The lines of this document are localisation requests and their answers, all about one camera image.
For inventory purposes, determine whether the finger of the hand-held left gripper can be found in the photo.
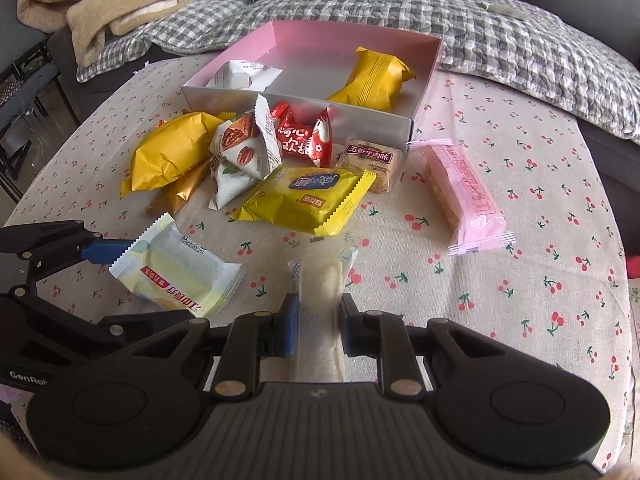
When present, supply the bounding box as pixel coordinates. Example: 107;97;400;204
74;308;197;362
0;218;135;287

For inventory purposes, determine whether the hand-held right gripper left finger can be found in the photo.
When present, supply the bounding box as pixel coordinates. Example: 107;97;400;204
125;293;302;397

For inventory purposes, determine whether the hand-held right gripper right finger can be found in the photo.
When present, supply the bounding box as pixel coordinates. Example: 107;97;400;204
339;294;507;397

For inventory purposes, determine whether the cream rice cracker packet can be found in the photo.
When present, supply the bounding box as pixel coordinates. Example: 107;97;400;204
287;245;359;384

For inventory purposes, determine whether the pale yellow cake packet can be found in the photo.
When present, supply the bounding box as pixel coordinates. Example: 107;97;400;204
108;213;245;319

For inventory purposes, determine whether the gold foil snack bar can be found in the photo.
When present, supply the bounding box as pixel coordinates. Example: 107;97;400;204
149;157;214;217

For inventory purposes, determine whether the plain yellow snack packet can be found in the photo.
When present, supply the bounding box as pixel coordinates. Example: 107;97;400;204
325;46;418;110
119;111;226;199

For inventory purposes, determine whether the yellow biscuit packet blue label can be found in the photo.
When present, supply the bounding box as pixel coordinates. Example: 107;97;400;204
230;164;377;239

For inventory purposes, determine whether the white pistachio nut packet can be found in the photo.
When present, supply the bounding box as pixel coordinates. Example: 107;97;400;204
207;157;262;210

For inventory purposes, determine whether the clear pastry packet brown label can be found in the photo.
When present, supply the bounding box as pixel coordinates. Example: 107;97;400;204
335;138;406;195

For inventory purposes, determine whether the white pecan nut packet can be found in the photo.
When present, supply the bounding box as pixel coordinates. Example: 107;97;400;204
209;94;284;181

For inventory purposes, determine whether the pink and silver cardboard box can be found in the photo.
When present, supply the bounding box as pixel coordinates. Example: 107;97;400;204
181;21;446;149

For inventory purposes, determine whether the pink cloth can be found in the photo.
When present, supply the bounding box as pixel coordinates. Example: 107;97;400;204
0;384;28;427

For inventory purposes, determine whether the pink wafer packet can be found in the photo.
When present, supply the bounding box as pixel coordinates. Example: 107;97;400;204
407;141;516;256

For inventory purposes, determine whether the dark folding chair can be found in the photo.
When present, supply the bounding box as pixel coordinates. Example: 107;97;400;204
0;0;67;202

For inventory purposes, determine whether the red candy packet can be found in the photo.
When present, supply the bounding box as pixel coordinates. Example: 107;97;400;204
270;101;335;169

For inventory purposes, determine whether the white snack packet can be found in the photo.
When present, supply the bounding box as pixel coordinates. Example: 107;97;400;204
206;60;284;92

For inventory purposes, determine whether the grey checkered blanket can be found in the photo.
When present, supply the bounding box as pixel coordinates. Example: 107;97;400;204
76;0;640;147

